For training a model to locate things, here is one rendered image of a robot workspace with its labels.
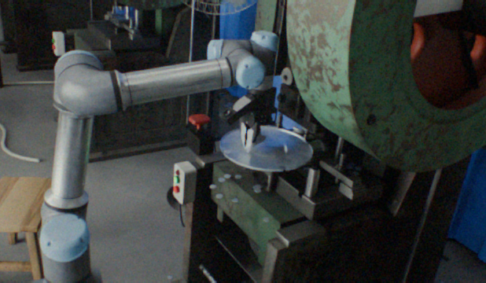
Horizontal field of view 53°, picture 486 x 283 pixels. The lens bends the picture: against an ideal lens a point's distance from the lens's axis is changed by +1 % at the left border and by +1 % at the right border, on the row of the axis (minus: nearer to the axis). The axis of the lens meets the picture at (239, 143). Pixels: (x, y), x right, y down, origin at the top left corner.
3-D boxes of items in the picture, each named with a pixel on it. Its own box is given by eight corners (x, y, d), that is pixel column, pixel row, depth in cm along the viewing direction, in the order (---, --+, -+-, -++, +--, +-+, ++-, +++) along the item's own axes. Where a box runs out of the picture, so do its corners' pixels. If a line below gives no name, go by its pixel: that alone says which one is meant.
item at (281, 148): (208, 131, 160) (208, 130, 159) (289, 125, 169) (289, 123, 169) (237, 177, 136) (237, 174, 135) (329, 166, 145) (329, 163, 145)
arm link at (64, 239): (42, 288, 123) (38, 244, 117) (42, 254, 134) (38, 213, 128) (93, 280, 127) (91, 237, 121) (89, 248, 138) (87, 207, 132)
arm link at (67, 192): (39, 254, 132) (57, 60, 111) (39, 222, 144) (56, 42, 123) (86, 252, 137) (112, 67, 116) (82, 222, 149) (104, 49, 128)
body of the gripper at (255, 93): (275, 126, 145) (281, 89, 140) (252, 131, 141) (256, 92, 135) (261, 117, 151) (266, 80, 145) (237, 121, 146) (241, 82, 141)
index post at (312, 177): (309, 197, 144) (314, 169, 139) (303, 192, 146) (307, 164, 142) (316, 195, 145) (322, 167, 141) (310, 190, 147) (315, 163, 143)
